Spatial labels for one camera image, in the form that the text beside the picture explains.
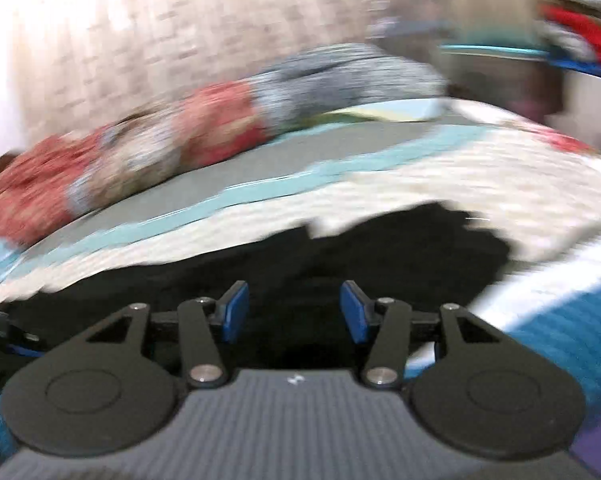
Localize black pants with zipper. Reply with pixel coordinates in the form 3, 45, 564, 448
0, 203, 512, 370

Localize red floral patchwork quilt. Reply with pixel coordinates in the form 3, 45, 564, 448
0, 44, 447, 247

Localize patterned bedsheet with teal stripes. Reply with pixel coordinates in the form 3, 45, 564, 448
0, 96, 601, 466

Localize floral beige curtain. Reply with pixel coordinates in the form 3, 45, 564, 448
14, 0, 370, 143

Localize cluttered shelf with clothes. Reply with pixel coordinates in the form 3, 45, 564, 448
368, 0, 601, 151

